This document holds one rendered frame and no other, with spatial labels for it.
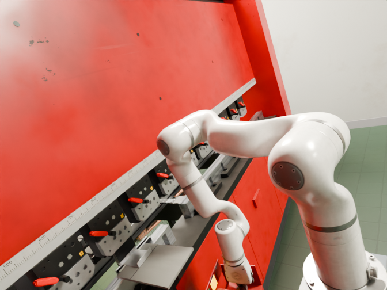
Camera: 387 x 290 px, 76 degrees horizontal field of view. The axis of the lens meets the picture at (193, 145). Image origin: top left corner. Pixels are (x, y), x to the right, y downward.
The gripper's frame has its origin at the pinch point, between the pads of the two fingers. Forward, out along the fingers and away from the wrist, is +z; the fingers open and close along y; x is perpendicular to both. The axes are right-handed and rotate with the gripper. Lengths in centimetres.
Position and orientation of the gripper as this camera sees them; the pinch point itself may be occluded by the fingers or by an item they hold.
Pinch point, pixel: (243, 287)
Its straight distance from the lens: 119.8
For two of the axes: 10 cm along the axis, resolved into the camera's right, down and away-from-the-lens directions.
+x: 3.7, -3.9, 8.4
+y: 8.9, -1.2, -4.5
